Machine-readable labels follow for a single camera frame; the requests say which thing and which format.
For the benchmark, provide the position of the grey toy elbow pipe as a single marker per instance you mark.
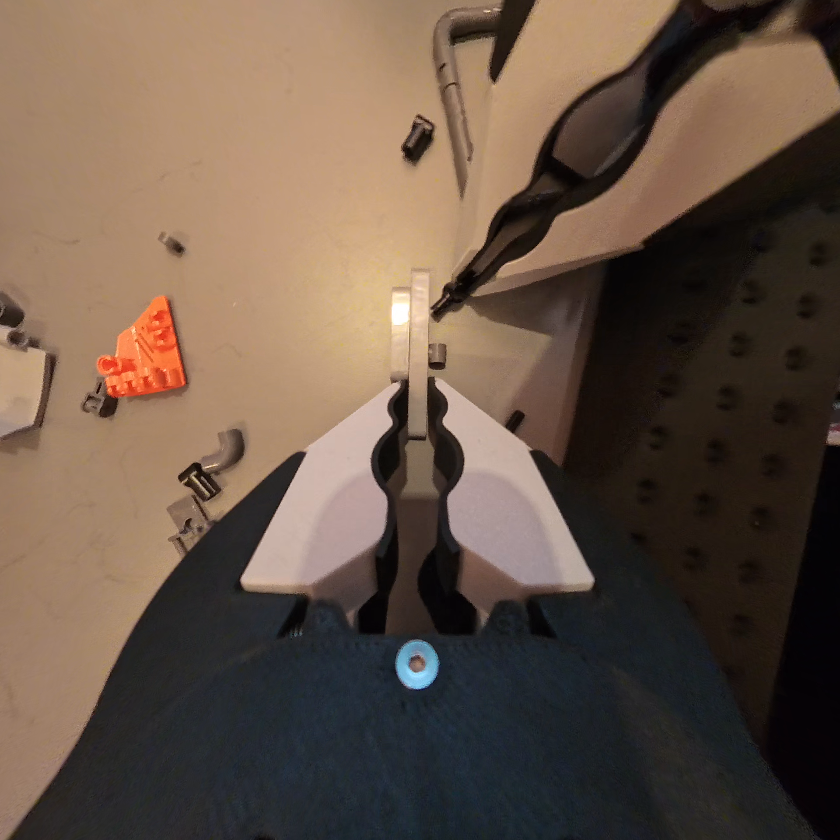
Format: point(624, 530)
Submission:
point(226, 446)

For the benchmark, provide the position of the short black toy pin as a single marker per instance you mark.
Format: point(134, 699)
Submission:
point(443, 300)

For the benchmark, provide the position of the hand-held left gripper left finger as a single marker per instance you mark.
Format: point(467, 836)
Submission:
point(308, 525)

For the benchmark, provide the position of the black toy pin connector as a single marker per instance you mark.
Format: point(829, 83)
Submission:
point(418, 138)

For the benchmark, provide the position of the grey flat toy plate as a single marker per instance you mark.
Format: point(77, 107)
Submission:
point(184, 515)

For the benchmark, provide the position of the light grey curved toy panel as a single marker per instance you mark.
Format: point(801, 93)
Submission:
point(19, 387)

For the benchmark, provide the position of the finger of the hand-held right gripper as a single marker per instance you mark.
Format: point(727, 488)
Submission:
point(525, 98)
point(722, 151)

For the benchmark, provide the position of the black dotted mat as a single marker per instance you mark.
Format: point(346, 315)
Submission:
point(709, 426)

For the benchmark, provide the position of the small grey pin connector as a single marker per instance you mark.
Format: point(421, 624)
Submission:
point(438, 355)

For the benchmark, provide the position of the black toy clip connector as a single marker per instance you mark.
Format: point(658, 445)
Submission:
point(199, 482)

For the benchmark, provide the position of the small grey toy bush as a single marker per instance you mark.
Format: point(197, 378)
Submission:
point(172, 243)

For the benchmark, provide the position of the dark grey angled toy beam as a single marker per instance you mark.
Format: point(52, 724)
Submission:
point(10, 308)

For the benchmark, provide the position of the orange toy wedge panel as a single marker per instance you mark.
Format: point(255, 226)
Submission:
point(148, 354)

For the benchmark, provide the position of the long black toy axle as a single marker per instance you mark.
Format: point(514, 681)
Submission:
point(515, 420)

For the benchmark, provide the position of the dark grey small toy connector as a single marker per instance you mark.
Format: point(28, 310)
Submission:
point(100, 398)

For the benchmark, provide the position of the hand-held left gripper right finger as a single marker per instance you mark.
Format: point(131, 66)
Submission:
point(525, 525)

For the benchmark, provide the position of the grey bent rod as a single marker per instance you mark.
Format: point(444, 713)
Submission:
point(453, 118)

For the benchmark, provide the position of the light grey double toy beam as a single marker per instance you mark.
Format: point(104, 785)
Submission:
point(417, 341)

